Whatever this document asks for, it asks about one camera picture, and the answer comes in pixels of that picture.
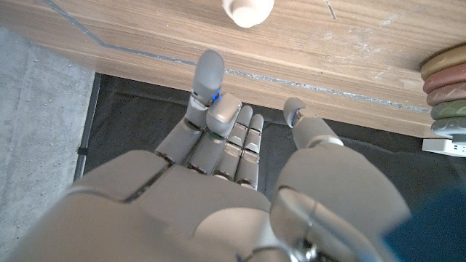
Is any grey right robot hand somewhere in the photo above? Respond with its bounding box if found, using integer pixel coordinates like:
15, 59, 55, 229
0, 49, 412, 262

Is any small cream toy ring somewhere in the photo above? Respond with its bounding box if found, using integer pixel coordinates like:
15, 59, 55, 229
221, 0, 275, 29

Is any small grey-blue toy ring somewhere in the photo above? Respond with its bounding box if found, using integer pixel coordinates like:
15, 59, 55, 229
430, 116, 466, 145

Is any sage green toy ring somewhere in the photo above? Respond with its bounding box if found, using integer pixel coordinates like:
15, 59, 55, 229
430, 100, 466, 121

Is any dusty pink toy ring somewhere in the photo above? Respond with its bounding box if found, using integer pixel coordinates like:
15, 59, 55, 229
426, 82, 466, 108

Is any black backdrop stand pole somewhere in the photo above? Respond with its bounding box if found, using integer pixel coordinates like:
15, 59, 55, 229
72, 72, 103, 183

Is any blue right wrist connector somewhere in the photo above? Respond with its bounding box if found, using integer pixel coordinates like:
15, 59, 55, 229
382, 185, 466, 262

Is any white power strip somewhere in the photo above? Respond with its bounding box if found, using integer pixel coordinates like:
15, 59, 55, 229
422, 138, 466, 158

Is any large orange toy ring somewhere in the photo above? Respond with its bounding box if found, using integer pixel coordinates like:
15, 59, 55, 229
420, 45, 466, 82

